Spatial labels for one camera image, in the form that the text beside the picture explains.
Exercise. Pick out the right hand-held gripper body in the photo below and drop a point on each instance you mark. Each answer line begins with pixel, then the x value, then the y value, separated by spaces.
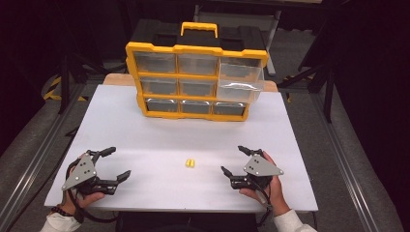
pixel 260 167

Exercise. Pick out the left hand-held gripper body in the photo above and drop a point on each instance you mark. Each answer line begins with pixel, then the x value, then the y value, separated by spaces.
pixel 82 172

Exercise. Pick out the small yellow plug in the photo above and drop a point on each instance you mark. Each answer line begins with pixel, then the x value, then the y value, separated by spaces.
pixel 192 163
pixel 187 163

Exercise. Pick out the clear plastic drawer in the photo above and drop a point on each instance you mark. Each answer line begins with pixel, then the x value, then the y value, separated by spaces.
pixel 239 84

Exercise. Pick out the yellow black organizer case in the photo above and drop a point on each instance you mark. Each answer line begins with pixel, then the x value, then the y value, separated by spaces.
pixel 197 49

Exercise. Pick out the person's left hand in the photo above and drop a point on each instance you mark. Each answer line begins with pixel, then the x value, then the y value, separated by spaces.
pixel 87 200

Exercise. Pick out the person's right hand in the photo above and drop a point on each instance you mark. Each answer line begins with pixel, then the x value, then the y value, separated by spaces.
pixel 275 196

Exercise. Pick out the black metal stand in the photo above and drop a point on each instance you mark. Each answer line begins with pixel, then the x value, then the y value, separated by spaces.
pixel 328 90
pixel 66 83

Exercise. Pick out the yellow black hazard tape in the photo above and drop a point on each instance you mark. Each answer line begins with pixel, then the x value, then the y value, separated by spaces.
pixel 51 92

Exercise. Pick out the rows of clear drawers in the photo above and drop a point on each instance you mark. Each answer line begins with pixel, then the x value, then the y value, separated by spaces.
pixel 196 87

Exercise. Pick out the aluminium floor rail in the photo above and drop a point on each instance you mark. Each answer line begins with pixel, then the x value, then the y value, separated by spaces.
pixel 35 154
pixel 343 161

